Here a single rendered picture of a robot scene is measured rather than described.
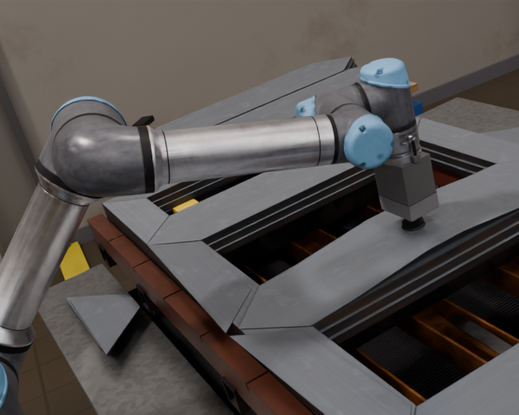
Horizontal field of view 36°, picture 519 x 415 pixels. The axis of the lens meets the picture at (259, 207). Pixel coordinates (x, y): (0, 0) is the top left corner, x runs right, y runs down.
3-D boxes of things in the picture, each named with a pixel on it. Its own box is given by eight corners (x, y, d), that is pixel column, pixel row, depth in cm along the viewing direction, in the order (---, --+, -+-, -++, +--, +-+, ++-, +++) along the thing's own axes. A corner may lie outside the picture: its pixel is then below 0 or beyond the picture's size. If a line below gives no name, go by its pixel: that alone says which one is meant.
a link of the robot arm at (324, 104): (308, 114, 121) (374, 92, 122) (288, 97, 131) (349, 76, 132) (320, 160, 124) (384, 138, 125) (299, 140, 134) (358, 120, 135)
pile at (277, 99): (343, 67, 270) (340, 50, 267) (417, 83, 236) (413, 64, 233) (133, 156, 243) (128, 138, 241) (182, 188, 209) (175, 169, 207)
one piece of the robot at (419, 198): (441, 128, 132) (455, 212, 139) (407, 118, 140) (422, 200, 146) (396, 150, 129) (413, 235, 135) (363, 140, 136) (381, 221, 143)
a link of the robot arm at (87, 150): (46, 141, 101) (400, 104, 112) (46, 118, 111) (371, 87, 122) (58, 223, 106) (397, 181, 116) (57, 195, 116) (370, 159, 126)
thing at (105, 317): (110, 277, 199) (105, 264, 197) (165, 342, 166) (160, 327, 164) (64, 300, 195) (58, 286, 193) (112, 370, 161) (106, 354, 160)
